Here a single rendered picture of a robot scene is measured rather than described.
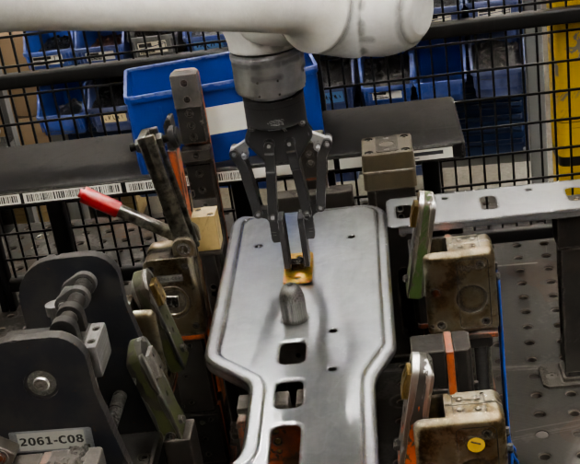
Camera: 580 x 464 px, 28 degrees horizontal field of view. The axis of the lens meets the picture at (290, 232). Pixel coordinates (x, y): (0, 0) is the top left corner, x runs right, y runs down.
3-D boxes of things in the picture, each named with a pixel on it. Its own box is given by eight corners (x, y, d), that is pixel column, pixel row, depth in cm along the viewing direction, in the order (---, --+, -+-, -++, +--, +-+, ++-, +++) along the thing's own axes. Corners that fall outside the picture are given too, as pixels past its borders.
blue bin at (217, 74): (328, 144, 184) (318, 65, 179) (139, 176, 183) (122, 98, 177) (313, 111, 199) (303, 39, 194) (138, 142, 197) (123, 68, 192)
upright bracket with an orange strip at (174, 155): (229, 431, 174) (170, 120, 153) (220, 432, 174) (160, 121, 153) (231, 420, 176) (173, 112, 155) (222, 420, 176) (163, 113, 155)
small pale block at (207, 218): (254, 438, 171) (214, 215, 156) (231, 440, 171) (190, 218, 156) (256, 424, 174) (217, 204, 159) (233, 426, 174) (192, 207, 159)
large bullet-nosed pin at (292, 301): (308, 335, 139) (302, 287, 137) (283, 337, 140) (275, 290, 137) (309, 322, 142) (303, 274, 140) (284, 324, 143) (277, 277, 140)
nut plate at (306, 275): (312, 283, 148) (310, 274, 147) (283, 285, 148) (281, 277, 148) (313, 253, 155) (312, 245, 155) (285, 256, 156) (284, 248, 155)
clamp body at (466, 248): (524, 489, 153) (510, 255, 138) (435, 496, 154) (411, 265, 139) (516, 448, 161) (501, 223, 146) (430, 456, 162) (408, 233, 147)
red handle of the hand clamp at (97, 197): (192, 242, 148) (78, 191, 146) (186, 256, 149) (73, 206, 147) (197, 228, 152) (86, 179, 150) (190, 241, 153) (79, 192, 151)
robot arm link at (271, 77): (302, 52, 134) (308, 100, 137) (304, 31, 143) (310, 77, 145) (225, 62, 135) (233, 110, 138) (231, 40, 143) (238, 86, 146)
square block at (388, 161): (435, 359, 184) (414, 150, 169) (384, 364, 185) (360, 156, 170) (431, 334, 191) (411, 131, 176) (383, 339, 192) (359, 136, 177)
